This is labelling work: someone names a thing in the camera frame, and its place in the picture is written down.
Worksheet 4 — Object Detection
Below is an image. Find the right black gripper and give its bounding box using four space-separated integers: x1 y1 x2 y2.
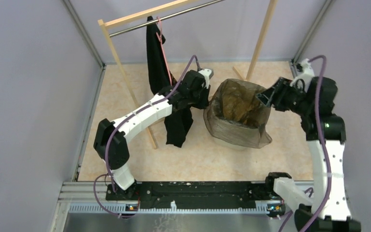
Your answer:
255 76 312 116

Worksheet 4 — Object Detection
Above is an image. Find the dark translucent trash bag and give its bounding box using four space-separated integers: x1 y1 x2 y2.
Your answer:
203 78 272 149

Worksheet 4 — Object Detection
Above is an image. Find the beige plastic trash bin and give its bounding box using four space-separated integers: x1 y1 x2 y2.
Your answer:
213 137 248 151

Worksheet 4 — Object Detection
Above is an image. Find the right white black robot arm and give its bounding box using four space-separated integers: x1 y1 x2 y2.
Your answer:
257 77 362 232

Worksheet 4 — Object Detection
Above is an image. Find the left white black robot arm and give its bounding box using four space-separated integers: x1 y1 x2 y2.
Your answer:
94 69 214 200

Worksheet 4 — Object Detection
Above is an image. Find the black t-shirt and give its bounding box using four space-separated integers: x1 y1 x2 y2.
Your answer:
146 24 193 148

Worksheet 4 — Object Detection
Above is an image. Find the metal hanging rod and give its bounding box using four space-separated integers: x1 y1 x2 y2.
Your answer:
109 0 222 38

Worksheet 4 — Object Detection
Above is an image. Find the wooden clothes rack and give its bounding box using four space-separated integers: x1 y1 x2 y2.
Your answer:
98 0 279 150

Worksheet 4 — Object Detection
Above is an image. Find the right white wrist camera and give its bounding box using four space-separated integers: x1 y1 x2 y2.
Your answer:
290 58 315 92

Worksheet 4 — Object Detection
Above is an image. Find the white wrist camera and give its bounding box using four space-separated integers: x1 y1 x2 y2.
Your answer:
290 58 315 92
198 69 214 89

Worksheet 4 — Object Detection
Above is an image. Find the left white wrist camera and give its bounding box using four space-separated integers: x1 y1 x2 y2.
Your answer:
198 69 214 89

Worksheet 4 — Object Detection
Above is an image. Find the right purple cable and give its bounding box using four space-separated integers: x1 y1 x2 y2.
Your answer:
276 55 333 232

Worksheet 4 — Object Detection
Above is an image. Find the pink wire hanger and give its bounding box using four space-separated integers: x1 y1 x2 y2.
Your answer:
155 16 173 86

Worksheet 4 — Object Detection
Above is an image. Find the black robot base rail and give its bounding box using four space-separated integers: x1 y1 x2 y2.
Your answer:
131 181 285 210

